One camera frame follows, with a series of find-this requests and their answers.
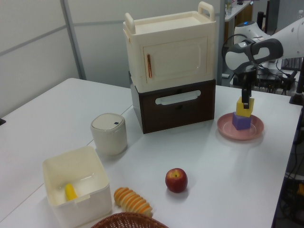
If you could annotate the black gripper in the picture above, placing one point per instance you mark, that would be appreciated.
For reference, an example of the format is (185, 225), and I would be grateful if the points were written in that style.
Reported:
(248, 79)

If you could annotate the yellow cube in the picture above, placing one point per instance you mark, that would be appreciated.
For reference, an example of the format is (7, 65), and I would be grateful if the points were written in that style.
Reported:
(243, 111)

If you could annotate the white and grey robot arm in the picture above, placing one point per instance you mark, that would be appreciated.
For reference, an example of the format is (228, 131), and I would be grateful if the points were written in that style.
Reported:
(273, 45)

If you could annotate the purple cube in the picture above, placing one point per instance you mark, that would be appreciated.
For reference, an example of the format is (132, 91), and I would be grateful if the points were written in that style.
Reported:
(241, 123)

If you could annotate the small silver metal piece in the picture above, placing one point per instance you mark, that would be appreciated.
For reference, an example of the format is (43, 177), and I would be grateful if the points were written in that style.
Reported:
(225, 76)

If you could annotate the pink plate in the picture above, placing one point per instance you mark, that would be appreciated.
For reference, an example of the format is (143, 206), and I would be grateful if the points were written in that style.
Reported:
(228, 130)

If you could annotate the black keyboard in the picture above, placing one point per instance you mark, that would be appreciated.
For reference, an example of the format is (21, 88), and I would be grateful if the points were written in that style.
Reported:
(291, 64)

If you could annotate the dark brown crate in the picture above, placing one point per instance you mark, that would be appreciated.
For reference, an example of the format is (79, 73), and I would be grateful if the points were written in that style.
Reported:
(175, 114)

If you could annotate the cream plastic cabinet with door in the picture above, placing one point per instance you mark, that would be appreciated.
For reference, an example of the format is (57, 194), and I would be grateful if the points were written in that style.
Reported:
(171, 52)

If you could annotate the red apple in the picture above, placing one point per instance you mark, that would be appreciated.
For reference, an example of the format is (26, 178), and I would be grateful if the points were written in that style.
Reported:
(176, 180)

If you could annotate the white lidded round bin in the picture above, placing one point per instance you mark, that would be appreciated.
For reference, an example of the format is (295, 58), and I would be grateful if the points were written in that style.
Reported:
(108, 133)

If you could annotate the orange striped toy bread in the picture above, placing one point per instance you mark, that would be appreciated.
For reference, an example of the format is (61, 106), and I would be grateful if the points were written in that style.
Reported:
(133, 202)

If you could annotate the brown wicker basket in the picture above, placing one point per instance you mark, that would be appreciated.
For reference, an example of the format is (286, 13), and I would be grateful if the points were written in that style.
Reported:
(129, 221)

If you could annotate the cream open plastic box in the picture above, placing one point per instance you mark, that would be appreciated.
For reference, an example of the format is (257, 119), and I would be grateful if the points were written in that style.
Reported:
(78, 185)

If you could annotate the yellow toy banana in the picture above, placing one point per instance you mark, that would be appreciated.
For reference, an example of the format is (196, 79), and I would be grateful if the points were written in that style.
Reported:
(70, 192)

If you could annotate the black flat object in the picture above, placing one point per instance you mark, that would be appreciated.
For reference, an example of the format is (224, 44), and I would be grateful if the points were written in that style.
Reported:
(2, 121)

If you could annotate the black clamp post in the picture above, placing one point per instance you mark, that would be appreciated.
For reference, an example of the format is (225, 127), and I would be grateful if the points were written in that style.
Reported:
(298, 95)

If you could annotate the grey partition post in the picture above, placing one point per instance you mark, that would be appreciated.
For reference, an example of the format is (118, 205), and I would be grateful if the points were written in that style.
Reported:
(74, 40)

